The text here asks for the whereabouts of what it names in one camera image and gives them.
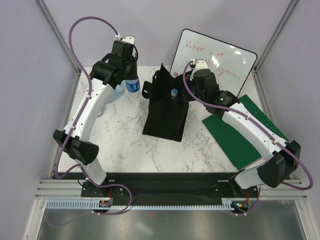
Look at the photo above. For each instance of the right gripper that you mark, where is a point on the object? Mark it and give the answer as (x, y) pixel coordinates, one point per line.
(187, 97)

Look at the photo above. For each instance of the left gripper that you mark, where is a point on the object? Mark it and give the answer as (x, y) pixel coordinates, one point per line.
(134, 75)

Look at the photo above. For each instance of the water bottle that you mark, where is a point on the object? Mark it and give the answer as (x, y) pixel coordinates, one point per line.
(133, 89)
(174, 93)

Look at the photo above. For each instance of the black canvas bag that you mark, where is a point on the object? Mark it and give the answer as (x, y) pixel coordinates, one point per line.
(166, 116)

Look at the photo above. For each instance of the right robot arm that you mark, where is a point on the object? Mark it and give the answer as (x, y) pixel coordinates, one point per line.
(281, 157)

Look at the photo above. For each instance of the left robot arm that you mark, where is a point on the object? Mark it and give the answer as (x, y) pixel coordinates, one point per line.
(105, 76)

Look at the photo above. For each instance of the whiteboard with red writing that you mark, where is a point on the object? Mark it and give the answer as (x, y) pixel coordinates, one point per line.
(230, 64)

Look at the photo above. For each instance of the green board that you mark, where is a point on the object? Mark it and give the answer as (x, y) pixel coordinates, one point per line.
(238, 150)

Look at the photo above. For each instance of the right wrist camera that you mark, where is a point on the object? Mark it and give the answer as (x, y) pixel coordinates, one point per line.
(197, 65)

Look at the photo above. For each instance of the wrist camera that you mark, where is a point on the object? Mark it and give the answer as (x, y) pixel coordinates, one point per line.
(197, 65)
(126, 39)

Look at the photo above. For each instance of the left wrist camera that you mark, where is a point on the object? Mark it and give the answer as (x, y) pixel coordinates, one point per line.
(126, 39)

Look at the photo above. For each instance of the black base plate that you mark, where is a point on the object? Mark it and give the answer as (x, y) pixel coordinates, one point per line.
(168, 188)

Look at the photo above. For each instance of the white cable duct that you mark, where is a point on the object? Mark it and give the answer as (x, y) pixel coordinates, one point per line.
(90, 204)

